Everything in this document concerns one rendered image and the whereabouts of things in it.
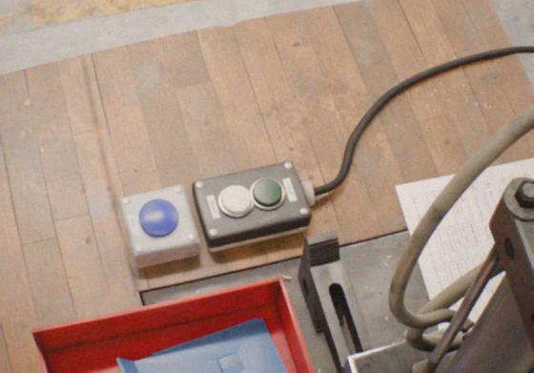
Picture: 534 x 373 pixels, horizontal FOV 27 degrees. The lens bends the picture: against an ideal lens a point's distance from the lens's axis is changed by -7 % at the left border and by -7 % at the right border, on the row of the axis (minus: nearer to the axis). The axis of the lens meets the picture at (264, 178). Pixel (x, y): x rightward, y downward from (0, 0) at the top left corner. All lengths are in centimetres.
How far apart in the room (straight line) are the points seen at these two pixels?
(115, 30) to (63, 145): 122
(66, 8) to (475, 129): 138
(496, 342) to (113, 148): 71
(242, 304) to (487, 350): 55
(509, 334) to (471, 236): 65
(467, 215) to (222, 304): 29
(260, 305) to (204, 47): 32
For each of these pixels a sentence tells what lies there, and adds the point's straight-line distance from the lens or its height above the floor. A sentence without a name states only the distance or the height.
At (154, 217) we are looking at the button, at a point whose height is 94.
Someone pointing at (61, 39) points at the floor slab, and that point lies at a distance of 243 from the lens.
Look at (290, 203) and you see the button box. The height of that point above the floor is 93.
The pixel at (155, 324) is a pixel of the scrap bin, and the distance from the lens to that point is 111.
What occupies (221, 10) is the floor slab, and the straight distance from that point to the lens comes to 246.
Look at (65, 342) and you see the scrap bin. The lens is 110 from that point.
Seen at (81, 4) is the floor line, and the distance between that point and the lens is 248.
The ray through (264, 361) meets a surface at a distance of 111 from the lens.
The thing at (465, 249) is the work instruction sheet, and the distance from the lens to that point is 119.
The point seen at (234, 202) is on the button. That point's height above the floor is 94.
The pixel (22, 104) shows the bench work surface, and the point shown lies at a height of 90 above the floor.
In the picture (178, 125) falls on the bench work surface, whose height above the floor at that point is 90.
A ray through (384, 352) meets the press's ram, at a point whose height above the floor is 114.
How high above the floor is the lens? 194
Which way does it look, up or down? 60 degrees down
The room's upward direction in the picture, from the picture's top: 7 degrees clockwise
